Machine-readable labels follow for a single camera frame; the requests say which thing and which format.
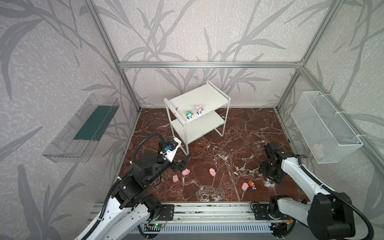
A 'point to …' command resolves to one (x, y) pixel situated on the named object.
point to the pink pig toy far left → (175, 178)
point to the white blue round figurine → (268, 183)
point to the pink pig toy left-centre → (186, 172)
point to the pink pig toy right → (244, 186)
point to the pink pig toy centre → (212, 172)
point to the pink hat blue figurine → (199, 110)
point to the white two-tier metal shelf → (194, 113)
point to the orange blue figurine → (252, 185)
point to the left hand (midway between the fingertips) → (185, 142)
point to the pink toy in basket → (317, 149)
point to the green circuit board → (157, 225)
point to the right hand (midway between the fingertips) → (264, 170)
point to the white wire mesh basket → (328, 136)
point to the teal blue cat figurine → (189, 114)
